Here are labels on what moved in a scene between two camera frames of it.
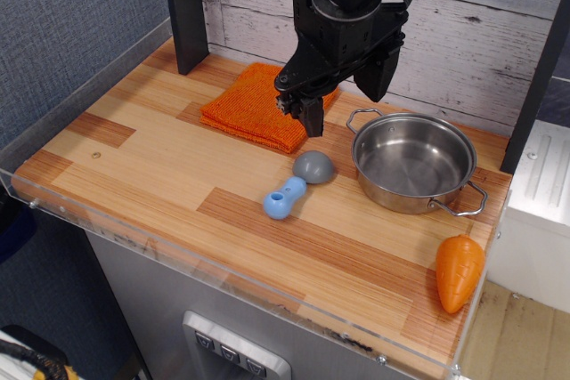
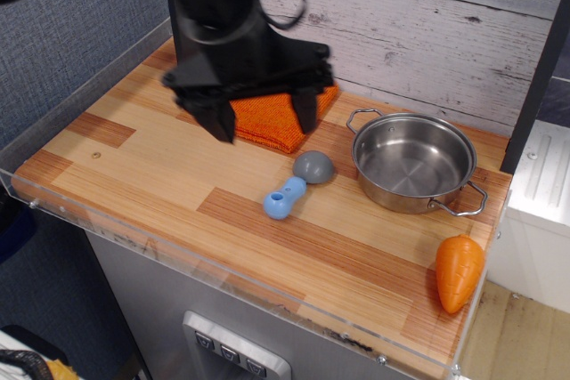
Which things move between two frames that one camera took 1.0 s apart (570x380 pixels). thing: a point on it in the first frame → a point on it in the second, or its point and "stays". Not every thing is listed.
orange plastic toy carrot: x=460 y=262 stays
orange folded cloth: x=254 y=107 stays
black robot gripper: x=329 y=49 → x=223 y=46
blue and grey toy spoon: x=311 y=166 stays
